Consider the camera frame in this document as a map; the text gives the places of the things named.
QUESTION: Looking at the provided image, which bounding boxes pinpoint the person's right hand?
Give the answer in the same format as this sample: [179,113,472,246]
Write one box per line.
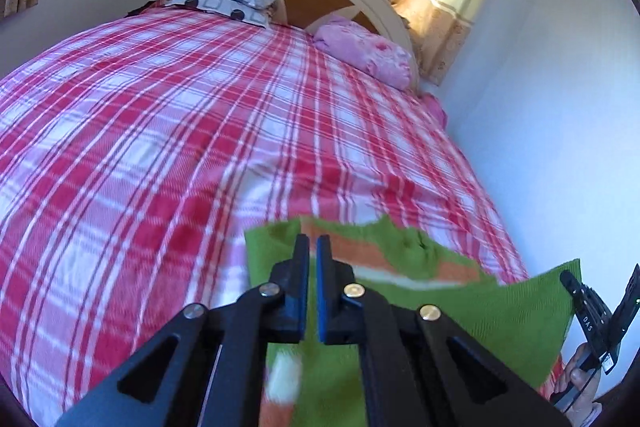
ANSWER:
[554,343,601,426]

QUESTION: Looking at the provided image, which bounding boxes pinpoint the green orange striped knit sweater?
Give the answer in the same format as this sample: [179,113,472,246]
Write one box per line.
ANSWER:
[245,217,572,426]

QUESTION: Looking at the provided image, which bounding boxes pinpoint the red white plaid bedspread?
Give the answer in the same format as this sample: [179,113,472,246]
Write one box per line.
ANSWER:
[1,9,526,426]

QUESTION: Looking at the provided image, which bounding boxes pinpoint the grey patterned pillow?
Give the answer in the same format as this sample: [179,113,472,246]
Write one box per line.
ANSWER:
[165,0,278,28]

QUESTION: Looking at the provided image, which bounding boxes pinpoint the pink floral pillow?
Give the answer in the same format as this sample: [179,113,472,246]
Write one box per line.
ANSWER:
[312,15,414,91]

